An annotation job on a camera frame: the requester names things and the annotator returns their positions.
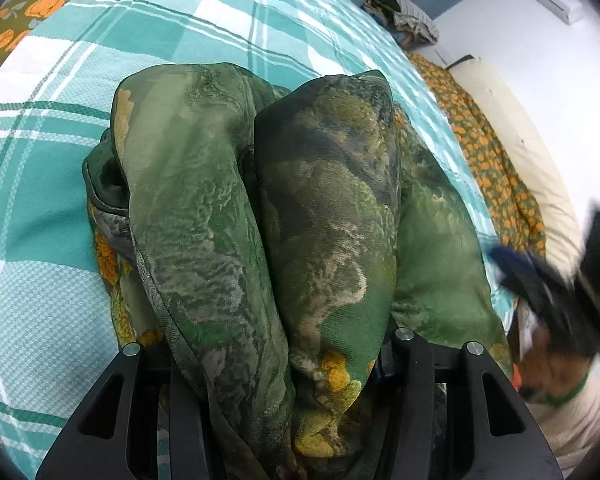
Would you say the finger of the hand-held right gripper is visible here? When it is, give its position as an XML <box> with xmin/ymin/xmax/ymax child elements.
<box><xmin>487</xmin><ymin>245</ymin><xmax>576</xmax><ymax>331</ymax></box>

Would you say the orange floral quilt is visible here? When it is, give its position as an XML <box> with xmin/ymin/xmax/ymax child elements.
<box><xmin>0</xmin><ymin>0</ymin><xmax>548</xmax><ymax>261</ymax></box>

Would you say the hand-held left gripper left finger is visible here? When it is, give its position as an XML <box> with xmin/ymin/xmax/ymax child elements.
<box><xmin>35</xmin><ymin>343</ymin><xmax>227</xmax><ymax>480</ymax></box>

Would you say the green landscape print jacket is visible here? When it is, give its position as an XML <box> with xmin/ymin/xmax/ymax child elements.
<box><xmin>82</xmin><ymin>62</ymin><xmax>513</xmax><ymax>480</ymax></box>

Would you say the teal plaid blanket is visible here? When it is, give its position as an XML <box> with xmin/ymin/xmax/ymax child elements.
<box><xmin>0</xmin><ymin>0</ymin><xmax>512</xmax><ymax>480</ymax></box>

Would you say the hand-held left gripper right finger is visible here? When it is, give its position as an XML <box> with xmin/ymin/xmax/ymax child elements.
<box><xmin>374</xmin><ymin>329</ymin><xmax>564</xmax><ymax>480</ymax></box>

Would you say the pile of clothes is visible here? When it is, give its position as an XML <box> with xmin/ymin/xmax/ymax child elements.
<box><xmin>364</xmin><ymin>0</ymin><xmax>441</xmax><ymax>46</ymax></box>

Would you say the person's right hand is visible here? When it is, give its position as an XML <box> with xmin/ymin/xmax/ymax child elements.
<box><xmin>522</xmin><ymin>332</ymin><xmax>588</xmax><ymax>403</ymax></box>

